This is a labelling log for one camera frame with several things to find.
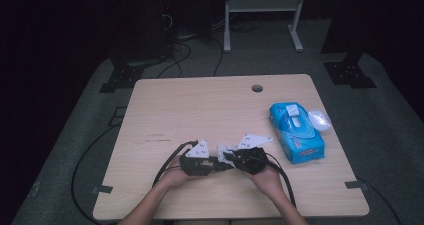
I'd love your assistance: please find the thin black floor cable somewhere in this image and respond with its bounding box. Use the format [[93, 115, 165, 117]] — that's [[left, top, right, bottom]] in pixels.
[[356, 177, 404, 225]]

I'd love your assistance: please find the grey tape strip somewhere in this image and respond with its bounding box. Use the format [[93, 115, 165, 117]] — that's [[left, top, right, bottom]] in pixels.
[[91, 184, 114, 195], [344, 180, 369, 190]]

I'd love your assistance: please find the blue wet wipes pack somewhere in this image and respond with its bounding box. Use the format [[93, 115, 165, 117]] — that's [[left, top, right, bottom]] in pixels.
[[269, 101, 326, 165]]

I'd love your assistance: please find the white metal stand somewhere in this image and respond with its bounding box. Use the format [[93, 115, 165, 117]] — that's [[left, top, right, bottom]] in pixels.
[[223, 0, 308, 54]]

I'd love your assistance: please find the person's left hand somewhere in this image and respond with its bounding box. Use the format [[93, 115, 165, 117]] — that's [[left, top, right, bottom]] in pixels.
[[159, 156, 196, 190]]

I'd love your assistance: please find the person's right hand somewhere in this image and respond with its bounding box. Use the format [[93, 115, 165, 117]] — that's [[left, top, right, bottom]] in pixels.
[[244, 164, 285, 199]]

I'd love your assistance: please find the white oval plastic object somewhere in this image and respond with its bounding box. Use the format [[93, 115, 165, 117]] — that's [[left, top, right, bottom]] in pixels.
[[308, 109, 333, 133]]

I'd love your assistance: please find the long black floor cable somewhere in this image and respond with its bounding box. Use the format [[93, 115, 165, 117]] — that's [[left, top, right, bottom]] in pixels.
[[70, 124, 121, 225]]

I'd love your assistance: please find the looped black cable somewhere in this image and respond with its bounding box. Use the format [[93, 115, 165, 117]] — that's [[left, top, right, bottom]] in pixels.
[[156, 41, 193, 79]]

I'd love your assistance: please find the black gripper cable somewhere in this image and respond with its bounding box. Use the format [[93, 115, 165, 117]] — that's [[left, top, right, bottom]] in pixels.
[[152, 140, 199, 188], [264, 151, 298, 208]]

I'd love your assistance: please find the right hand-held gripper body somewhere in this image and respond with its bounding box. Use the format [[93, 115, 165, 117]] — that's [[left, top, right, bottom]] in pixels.
[[233, 133, 274, 175]]

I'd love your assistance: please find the straight black cable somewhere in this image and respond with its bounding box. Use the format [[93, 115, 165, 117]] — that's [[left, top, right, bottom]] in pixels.
[[212, 36, 225, 78]]

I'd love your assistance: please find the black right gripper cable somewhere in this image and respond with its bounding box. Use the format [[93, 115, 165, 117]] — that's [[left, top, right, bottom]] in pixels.
[[264, 151, 298, 208]]

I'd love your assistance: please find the black stand base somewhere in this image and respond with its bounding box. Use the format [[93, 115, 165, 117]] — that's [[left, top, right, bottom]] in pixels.
[[99, 63, 145, 94], [323, 51, 378, 89]]

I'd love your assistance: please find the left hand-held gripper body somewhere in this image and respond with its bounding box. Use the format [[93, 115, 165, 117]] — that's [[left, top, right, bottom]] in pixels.
[[179, 138, 214, 177]]

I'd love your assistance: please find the black tape frame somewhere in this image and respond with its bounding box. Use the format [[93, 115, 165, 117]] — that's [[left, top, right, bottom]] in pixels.
[[108, 106, 128, 127]]

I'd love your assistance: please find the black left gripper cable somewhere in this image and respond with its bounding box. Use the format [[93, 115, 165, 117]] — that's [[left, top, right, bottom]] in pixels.
[[152, 140, 199, 188]]

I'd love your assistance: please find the white wet wipe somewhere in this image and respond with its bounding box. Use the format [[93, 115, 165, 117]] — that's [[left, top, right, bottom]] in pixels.
[[217, 142, 240, 164]]

